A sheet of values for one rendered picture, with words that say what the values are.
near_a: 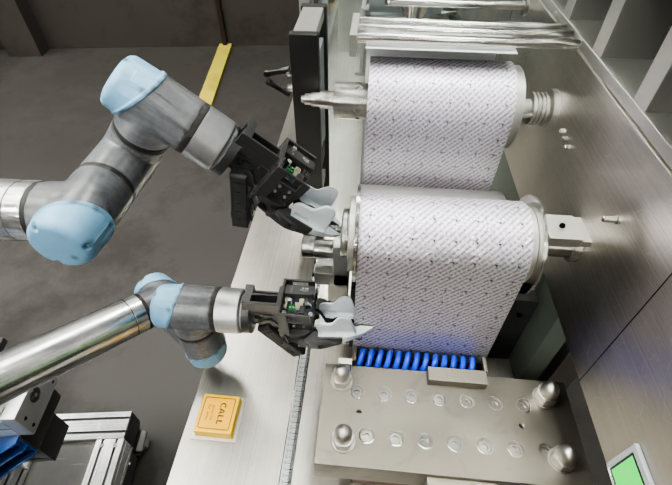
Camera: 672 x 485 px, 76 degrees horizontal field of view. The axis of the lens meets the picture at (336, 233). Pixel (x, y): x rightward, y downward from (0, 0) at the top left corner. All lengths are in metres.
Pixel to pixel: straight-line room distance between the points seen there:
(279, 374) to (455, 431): 0.36
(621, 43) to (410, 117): 0.30
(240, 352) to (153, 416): 1.06
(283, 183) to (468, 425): 0.47
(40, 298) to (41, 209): 2.01
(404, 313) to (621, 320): 0.29
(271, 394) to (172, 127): 0.55
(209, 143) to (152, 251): 1.98
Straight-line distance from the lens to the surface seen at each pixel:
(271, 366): 0.93
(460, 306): 0.69
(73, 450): 1.80
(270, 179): 0.58
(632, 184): 0.62
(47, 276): 2.66
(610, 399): 0.66
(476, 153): 0.79
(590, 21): 0.90
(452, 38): 0.76
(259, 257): 1.11
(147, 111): 0.58
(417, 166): 0.79
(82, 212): 0.55
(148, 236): 2.62
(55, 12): 5.20
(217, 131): 0.58
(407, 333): 0.75
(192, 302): 0.74
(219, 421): 0.87
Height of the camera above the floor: 1.71
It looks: 45 degrees down
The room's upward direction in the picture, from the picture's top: straight up
